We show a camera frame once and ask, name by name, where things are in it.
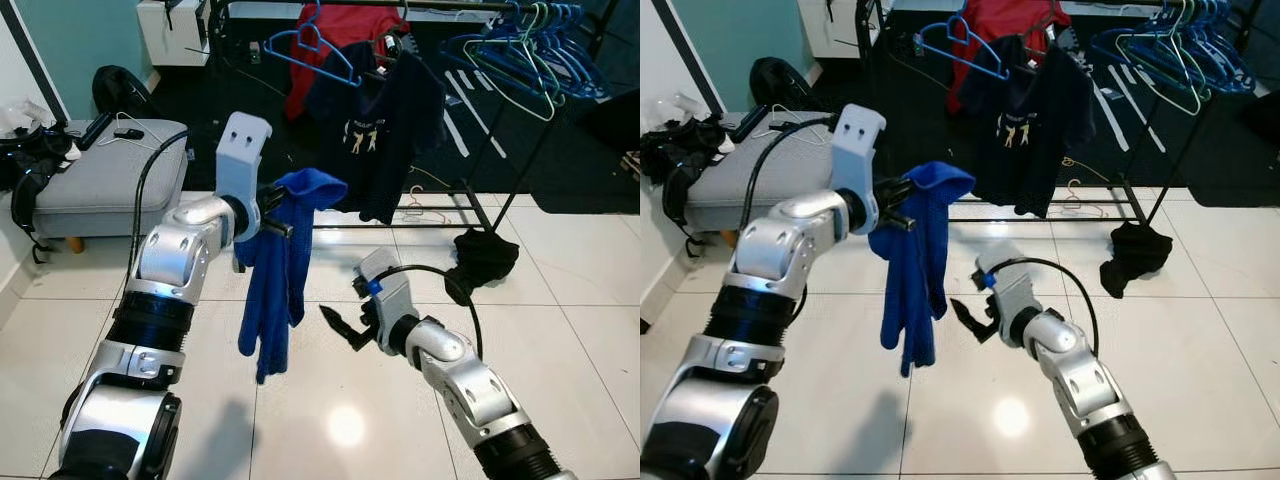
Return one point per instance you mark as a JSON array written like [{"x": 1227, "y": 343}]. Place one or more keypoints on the blue garment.
[
  {"x": 915, "y": 280},
  {"x": 275, "y": 290}
]

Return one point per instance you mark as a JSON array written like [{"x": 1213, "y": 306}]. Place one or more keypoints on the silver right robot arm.
[
  {"x": 470, "y": 390},
  {"x": 1085, "y": 380}
]

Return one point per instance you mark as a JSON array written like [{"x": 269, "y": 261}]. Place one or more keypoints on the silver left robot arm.
[
  {"x": 170, "y": 250},
  {"x": 790, "y": 250}
]

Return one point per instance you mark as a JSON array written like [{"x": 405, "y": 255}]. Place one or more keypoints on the pale green plastic hanger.
[
  {"x": 550, "y": 115},
  {"x": 1197, "y": 108}
]

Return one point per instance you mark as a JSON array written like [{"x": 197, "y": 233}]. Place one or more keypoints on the red cloth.
[
  {"x": 960, "y": 90},
  {"x": 300, "y": 95}
]

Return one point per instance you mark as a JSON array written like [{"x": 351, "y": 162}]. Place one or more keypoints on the black crumpled garment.
[
  {"x": 1135, "y": 255},
  {"x": 485, "y": 260}
]

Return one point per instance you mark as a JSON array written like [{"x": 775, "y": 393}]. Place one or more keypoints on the black phone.
[
  {"x": 128, "y": 133},
  {"x": 785, "y": 126}
]

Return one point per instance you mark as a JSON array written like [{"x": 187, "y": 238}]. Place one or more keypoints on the grey cushioned ottoman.
[
  {"x": 740, "y": 180},
  {"x": 100, "y": 185}
]

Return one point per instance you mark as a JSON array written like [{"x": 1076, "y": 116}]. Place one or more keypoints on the black metal clothes rack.
[
  {"x": 488, "y": 222},
  {"x": 1143, "y": 215}
]

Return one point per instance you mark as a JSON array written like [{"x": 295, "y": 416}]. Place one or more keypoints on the navy printed t-shirt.
[
  {"x": 400, "y": 110},
  {"x": 1050, "y": 110}
]

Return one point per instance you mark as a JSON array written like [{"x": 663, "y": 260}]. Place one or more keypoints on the black long case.
[
  {"x": 750, "y": 123},
  {"x": 93, "y": 130}
]

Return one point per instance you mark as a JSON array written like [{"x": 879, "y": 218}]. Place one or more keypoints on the black backpack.
[
  {"x": 778, "y": 85},
  {"x": 120, "y": 92}
]

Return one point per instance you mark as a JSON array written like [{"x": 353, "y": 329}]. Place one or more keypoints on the white cabinet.
[
  {"x": 170, "y": 35},
  {"x": 830, "y": 30}
]

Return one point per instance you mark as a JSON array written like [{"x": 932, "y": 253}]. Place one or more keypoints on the clear plastic bag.
[
  {"x": 688, "y": 108},
  {"x": 28, "y": 115}
]

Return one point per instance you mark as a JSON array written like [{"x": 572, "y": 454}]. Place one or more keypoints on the black floor mat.
[
  {"x": 580, "y": 180},
  {"x": 1220, "y": 170}
]

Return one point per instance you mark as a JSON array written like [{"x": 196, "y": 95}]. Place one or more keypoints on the black bulky floor bag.
[
  {"x": 612, "y": 120},
  {"x": 1262, "y": 115}
]

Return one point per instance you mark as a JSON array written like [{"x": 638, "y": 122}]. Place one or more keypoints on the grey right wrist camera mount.
[
  {"x": 390, "y": 295},
  {"x": 1010, "y": 285}
]

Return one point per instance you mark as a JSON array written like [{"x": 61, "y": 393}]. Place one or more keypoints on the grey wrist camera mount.
[
  {"x": 860, "y": 140},
  {"x": 245, "y": 150},
  {"x": 390, "y": 295},
  {"x": 1010, "y": 285}
]

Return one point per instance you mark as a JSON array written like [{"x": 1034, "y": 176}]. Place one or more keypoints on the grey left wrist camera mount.
[
  {"x": 860, "y": 140},
  {"x": 245, "y": 150}
]

